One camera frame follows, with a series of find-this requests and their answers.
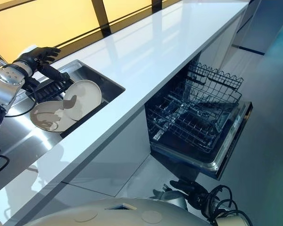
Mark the round beige plate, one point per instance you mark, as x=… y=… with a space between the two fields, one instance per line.
x=85 y=99
x=47 y=117

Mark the black window frame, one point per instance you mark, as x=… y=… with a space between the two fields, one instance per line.
x=101 y=17

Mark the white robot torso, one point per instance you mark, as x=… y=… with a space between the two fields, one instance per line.
x=122 y=213

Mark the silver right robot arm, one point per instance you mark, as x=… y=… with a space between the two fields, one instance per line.
x=233 y=219

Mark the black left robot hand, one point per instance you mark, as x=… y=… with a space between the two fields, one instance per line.
x=39 y=54

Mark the black sink faucet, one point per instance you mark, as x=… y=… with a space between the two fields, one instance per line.
x=55 y=72

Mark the white kitchen cabinet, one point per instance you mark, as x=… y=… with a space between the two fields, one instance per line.
x=122 y=150

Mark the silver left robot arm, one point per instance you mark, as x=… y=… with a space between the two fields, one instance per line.
x=4 y=81

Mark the grey blue pillar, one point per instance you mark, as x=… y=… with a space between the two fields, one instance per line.
x=264 y=23

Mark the open dishwasher door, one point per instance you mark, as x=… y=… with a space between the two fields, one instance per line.
x=231 y=136

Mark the black ribbed sink rack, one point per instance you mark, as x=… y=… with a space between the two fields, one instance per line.
x=48 y=89

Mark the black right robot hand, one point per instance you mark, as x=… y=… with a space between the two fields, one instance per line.
x=191 y=188

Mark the stainless steel sink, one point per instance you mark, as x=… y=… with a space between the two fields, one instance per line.
x=101 y=80

